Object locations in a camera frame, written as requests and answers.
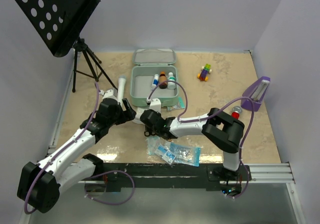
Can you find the white plastic tube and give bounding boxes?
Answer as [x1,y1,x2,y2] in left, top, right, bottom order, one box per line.
[117,75,127,106]

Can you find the purple metronome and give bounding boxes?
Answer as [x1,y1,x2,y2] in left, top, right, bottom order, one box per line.
[240,76,271,112]

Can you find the teal header small packet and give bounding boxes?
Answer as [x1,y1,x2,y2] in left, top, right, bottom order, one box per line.
[167,97,185,111]

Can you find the colourful toy car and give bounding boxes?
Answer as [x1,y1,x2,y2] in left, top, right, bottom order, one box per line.
[197,64,212,81]

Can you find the blue white swab packet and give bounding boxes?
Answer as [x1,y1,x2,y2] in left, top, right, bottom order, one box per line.
[154,144,177,165]

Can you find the black handled scissors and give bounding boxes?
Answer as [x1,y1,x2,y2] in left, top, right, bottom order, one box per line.
[144,130,156,137]

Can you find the white green label bottle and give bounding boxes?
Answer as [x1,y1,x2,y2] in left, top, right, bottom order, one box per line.
[167,72,176,90]

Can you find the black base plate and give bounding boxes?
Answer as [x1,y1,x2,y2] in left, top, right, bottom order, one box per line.
[87,163,252,196]

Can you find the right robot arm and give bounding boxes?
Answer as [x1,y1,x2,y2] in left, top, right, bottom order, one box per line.
[139,108,245,180]

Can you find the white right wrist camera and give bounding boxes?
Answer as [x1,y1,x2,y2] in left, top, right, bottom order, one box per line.
[146,98,162,113]

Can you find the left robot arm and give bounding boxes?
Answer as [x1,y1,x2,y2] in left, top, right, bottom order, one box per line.
[17,98,136,214]

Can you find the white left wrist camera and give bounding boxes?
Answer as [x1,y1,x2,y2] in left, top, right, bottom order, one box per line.
[99,88,118,100]

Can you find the mint green medicine case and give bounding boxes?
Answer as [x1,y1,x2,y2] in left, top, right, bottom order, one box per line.
[130,49,179,107]

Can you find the large blue mask packet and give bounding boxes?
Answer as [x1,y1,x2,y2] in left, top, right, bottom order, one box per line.
[169,142,201,167]

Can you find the black music stand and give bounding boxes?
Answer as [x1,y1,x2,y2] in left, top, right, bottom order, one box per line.
[15,0,107,81]

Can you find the brown bottle orange cap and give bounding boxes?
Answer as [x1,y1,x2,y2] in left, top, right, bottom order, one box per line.
[159,72,168,89]

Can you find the green dotted plaster packet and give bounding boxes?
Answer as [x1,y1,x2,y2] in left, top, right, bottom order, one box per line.
[146,136,161,155]

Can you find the clear gauze packet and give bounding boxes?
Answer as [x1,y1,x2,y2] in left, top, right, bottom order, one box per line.
[132,107,149,125]

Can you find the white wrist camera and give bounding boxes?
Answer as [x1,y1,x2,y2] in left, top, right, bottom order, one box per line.
[99,88,118,100]
[146,98,162,113]

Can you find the red silver flashlight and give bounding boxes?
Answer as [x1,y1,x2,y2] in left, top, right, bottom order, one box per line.
[231,106,243,119]

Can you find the aluminium rail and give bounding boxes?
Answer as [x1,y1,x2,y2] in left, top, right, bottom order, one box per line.
[79,163,296,184]

